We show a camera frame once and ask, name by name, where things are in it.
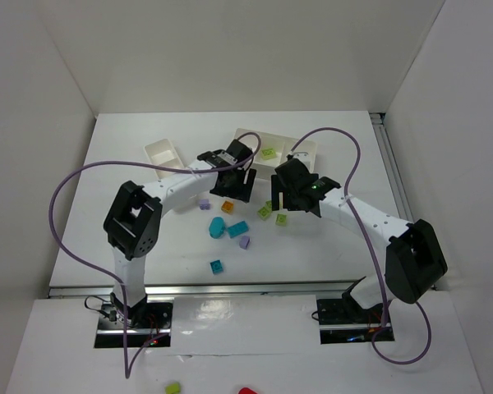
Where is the right side aluminium rail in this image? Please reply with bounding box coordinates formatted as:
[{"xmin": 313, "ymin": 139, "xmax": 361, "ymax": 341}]
[{"xmin": 369, "ymin": 112, "xmax": 413, "ymax": 222}]

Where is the green 2x2 lego brick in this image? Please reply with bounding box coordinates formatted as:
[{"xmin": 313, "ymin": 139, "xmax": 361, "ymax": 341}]
[
  {"xmin": 275, "ymin": 213, "xmax": 288, "ymax": 227},
  {"xmin": 257, "ymin": 207, "xmax": 272, "ymax": 221}
]

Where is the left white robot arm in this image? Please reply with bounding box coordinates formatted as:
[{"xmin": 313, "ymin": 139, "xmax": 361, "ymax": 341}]
[{"xmin": 104, "ymin": 139, "xmax": 256, "ymax": 319}]

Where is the green lego on front edge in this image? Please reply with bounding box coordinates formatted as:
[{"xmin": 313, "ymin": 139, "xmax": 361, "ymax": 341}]
[{"xmin": 164, "ymin": 382, "xmax": 182, "ymax": 394}]

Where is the right white divided tray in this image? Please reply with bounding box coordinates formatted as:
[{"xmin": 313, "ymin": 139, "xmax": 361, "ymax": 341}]
[{"xmin": 251, "ymin": 131, "xmax": 317, "ymax": 181}]

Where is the aluminium rail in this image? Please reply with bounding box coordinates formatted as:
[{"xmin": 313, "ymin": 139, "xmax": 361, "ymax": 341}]
[
  {"xmin": 369, "ymin": 112, "xmax": 413, "ymax": 222},
  {"xmin": 48, "ymin": 281, "xmax": 354, "ymax": 299}
]

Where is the green 2x2 lego brick middle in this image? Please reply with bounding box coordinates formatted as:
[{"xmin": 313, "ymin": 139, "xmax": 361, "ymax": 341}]
[{"xmin": 275, "ymin": 213, "xmax": 288, "ymax": 227}]

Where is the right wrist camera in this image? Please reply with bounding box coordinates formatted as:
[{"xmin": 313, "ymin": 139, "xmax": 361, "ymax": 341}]
[{"xmin": 287, "ymin": 151, "xmax": 311, "ymax": 163}]

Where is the turquoise round lego piece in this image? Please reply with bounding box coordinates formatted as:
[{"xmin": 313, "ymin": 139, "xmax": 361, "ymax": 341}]
[{"xmin": 209, "ymin": 217, "xmax": 226, "ymax": 239}]

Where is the purple lego brick lower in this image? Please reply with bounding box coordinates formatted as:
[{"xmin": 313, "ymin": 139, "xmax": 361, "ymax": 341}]
[{"xmin": 239, "ymin": 236, "xmax": 251, "ymax": 250}]

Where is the red object on front edge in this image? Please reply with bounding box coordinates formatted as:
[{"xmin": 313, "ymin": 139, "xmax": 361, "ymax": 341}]
[{"xmin": 238, "ymin": 387, "xmax": 257, "ymax": 394}]

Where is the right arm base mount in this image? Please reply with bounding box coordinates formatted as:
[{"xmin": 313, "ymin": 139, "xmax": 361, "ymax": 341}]
[{"xmin": 311, "ymin": 279, "xmax": 383, "ymax": 345}]

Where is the blue 2x4 lego brick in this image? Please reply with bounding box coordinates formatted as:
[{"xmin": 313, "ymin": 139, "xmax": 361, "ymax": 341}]
[{"xmin": 227, "ymin": 221, "xmax": 249, "ymax": 239}]

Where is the turquoise 2x2 lego brick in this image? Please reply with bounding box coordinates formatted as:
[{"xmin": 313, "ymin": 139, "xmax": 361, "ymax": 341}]
[{"xmin": 210, "ymin": 260, "xmax": 224, "ymax": 275}]

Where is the left white divided tray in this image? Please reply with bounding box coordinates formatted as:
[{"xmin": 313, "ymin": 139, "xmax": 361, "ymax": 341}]
[{"xmin": 143, "ymin": 139, "xmax": 194, "ymax": 213}]

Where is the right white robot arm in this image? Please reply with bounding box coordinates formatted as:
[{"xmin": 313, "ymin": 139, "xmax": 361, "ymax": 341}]
[{"xmin": 271, "ymin": 158, "xmax": 448, "ymax": 309}]

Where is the green 2x2 lego brick left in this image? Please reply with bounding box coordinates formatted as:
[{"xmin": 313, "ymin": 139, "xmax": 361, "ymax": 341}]
[{"xmin": 257, "ymin": 207, "xmax": 272, "ymax": 221}]

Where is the small purple lego brick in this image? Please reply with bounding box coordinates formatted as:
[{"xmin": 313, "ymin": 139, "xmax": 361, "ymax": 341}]
[{"xmin": 198, "ymin": 199, "xmax": 210, "ymax": 210}]

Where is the white divided tray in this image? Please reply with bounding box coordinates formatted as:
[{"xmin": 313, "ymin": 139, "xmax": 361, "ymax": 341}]
[
  {"xmin": 251, "ymin": 131, "xmax": 317, "ymax": 181},
  {"xmin": 143, "ymin": 139, "xmax": 194, "ymax": 213}
]

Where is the orange 2x2 lego brick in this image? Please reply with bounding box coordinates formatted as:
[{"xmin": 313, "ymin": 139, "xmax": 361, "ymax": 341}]
[{"xmin": 221, "ymin": 200, "xmax": 234, "ymax": 214}]

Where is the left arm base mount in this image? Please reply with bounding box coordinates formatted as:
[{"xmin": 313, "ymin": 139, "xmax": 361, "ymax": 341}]
[{"xmin": 84, "ymin": 295, "xmax": 173, "ymax": 349}]

